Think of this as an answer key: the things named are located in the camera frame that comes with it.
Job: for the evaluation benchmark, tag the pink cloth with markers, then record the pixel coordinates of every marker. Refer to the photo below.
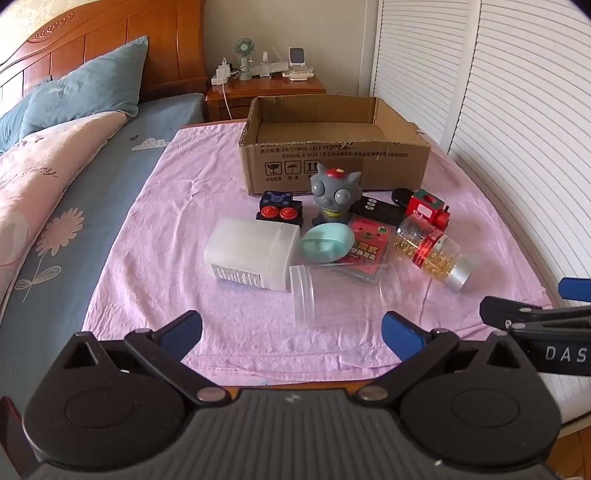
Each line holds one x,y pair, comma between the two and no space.
184,221

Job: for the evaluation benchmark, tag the small green desk fan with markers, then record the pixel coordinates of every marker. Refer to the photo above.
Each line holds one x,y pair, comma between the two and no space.
243,47

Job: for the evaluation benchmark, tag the white plastic container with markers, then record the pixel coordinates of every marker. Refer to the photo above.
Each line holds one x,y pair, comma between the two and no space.
249,251

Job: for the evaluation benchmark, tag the teal egg-shaped case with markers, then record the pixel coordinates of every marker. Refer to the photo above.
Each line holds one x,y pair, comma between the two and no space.
323,242

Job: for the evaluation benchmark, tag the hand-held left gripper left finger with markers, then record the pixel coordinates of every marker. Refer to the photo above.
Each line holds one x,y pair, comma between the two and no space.
182,331

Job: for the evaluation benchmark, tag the blue toy block red wheels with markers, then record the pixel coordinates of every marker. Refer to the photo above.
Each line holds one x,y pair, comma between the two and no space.
277,201

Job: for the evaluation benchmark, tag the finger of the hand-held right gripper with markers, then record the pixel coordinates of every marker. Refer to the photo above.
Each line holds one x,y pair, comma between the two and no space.
501,310
575,289

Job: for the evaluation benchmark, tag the wooden headboard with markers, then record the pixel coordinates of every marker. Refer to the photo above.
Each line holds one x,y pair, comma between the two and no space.
161,46

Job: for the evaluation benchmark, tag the red toy train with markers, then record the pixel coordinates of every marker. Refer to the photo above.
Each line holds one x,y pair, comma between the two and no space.
425,205

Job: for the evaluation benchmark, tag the red card packet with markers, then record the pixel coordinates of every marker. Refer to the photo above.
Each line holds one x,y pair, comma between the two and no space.
369,244

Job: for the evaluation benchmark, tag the wooden nightstand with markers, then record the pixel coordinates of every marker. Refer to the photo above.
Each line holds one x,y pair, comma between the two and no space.
258,94

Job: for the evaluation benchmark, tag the black digital timer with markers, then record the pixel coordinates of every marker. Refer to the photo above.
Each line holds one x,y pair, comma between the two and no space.
378,210

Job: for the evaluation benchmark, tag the bottle of golden capsules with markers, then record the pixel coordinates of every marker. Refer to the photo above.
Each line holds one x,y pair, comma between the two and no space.
429,249

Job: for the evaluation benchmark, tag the brown cardboard box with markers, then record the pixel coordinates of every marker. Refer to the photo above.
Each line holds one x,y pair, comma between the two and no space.
341,159

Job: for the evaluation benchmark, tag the small white bottle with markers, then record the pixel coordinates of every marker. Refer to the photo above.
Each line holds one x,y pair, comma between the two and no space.
266,67

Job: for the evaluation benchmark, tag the white louvered closet door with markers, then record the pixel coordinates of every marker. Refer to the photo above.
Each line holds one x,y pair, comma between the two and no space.
531,138
425,69

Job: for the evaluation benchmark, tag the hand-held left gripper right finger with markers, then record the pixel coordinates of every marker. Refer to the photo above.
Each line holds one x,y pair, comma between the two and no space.
400,334

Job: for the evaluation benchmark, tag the blue floral bedsheet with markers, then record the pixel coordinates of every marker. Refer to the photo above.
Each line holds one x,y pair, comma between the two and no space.
92,184

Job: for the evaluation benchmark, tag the white power strip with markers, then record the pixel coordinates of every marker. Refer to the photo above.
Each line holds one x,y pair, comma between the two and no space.
221,76

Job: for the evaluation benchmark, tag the clear plastic jar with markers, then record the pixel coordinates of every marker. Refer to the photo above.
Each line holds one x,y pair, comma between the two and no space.
341,295

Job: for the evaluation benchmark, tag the blue pillow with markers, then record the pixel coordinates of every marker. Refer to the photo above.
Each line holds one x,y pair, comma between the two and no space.
87,92
14,120

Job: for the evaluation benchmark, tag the phone on white stand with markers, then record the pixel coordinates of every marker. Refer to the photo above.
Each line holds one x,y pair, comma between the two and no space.
297,55

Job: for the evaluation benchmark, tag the grey big-eyed toy figure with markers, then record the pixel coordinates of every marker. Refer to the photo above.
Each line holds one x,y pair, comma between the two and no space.
330,189

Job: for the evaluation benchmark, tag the pink floral blanket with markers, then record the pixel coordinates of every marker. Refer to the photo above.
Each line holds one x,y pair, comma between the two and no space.
37,175

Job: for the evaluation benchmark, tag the black wedge-shaped object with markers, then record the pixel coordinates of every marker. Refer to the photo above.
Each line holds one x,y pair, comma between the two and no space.
400,196

